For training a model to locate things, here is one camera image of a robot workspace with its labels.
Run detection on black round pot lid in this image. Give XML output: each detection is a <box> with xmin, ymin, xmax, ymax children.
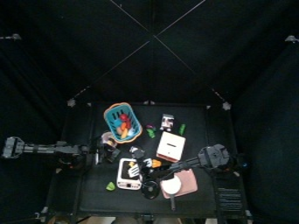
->
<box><xmin>140</xmin><ymin>179</ymin><xmax>162</xmax><ymax>200</ymax></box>

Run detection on grey round plate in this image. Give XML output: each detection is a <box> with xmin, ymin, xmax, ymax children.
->
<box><xmin>100</xmin><ymin>130</ymin><xmax>119</xmax><ymax>149</ymax></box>

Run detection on white toy cooktop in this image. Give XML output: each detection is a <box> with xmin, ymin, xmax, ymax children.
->
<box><xmin>116</xmin><ymin>157</ymin><xmax>144</xmax><ymax>191</ymax></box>

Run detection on pink rectangular tray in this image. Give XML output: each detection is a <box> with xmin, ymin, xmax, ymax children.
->
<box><xmin>162</xmin><ymin>168</ymin><xmax>199</xmax><ymax>200</ymax></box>

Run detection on wooden coin box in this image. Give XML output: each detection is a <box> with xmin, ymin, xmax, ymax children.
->
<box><xmin>155</xmin><ymin>130</ymin><xmax>187</xmax><ymax>164</ymax></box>

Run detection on teal basket orange rim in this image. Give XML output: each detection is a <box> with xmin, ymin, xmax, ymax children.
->
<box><xmin>103</xmin><ymin>101</ymin><xmax>144</xmax><ymax>144</ymax></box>

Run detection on white toy carton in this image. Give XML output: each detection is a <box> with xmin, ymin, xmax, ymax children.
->
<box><xmin>159</xmin><ymin>113</ymin><xmax>175</xmax><ymax>132</ymax></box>

